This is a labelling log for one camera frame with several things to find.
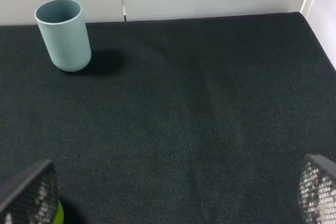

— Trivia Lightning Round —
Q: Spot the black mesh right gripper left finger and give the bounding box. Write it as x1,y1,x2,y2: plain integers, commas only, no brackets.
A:
1,159,59,223

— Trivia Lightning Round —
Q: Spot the green papaya fruit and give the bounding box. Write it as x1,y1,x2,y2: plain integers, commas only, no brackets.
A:
53,199,64,224

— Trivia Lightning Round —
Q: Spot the black table cloth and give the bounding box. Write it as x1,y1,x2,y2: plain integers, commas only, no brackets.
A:
1,13,335,223

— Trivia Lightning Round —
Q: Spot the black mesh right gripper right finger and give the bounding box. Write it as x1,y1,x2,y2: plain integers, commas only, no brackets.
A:
298,154,335,223

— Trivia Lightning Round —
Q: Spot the pale blue tall cup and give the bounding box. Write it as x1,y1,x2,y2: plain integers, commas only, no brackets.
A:
34,0,91,72

